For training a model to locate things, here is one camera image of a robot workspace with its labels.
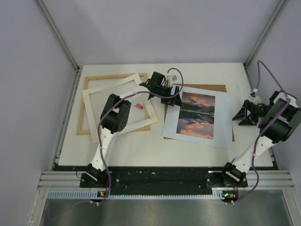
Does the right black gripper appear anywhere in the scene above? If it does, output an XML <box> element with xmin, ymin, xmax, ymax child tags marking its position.
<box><xmin>232</xmin><ymin>100</ymin><xmax>272</xmax><ymax>126</ymax></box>

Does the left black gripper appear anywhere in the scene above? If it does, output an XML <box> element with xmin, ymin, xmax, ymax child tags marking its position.
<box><xmin>156</xmin><ymin>86</ymin><xmax>182</xmax><ymax>107</ymax></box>

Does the cream mat board border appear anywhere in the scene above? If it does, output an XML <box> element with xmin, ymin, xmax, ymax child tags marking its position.
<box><xmin>82</xmin><ymin>73</ymin><xmax>159</xmax><ymax>144</ymax></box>

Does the brown backing board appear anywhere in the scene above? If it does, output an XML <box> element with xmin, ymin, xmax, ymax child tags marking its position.
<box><xmin>164</xmin><ymin>84</ymin><xmax>235</xmax><ymax>142</ymax></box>

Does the sunset landscape photo print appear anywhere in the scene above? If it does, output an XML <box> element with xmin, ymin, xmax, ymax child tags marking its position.
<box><xmin>162</xmin><ymin>87</ymin><xmax>235</xmax><ymax>149</ymax></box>

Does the pink handled screwdriver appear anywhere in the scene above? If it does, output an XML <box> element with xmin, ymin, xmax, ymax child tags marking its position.
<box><xmin>135</xmin><ymin>104</ymin><xmax>143</xmax><ymax>109</ymax></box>

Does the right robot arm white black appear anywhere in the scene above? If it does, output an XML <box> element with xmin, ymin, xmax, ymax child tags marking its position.
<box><xmin>219</xmin><ymin>91</ymin><xmax>301</xmax><ymax>186</ymax></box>

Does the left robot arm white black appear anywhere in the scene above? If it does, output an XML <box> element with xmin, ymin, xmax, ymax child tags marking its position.
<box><xmin>87</xmin><ymin>72</ymin><xmax>183</xmax><ymax>187</ymax></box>

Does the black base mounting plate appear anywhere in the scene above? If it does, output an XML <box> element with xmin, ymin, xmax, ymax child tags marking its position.
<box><xmin>80</xmin><ymin>166</ymin><xmax>248</xmax><ymax>196</ymax></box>

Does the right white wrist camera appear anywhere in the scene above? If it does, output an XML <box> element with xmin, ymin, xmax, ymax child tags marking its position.
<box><xmin>248</xmin><ymin>89</ymin><xmax>262</xmax><ymax>105</ymax></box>

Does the aluminium rail beam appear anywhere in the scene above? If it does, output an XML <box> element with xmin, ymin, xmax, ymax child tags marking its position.
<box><xmin>38</xmin><ymin>170</ymin><xmax>294</xmax><ymax>190</ymax></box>

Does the grey slotted cable duct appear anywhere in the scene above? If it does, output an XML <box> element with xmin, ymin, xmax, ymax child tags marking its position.
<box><xmin>48</xmin><ymin>190</ymin><xmax>238</xmax><ymax>200</ymax></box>

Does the left aluminium corner post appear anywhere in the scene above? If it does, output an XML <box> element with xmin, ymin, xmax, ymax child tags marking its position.
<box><xmin>34</xmin><ymin>0</ymin><xmax>79</xmax><ymax>71</ymax></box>

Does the aluminium corner post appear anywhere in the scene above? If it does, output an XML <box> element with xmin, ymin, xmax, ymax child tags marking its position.
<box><xmin>243</xmin><ymin>0</ymin><xmax>289</xmax><ymax>69</ymax></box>
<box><xmin>34</xmin><ymin>0</ymin><xmax>79</xmax><ymax>71</ymax></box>

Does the right aluminium corner post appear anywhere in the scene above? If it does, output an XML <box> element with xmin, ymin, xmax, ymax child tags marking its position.
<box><xmin>243</xmin><ymin>0</ymin><xmax>289</xmax><ymax>69</ymax></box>

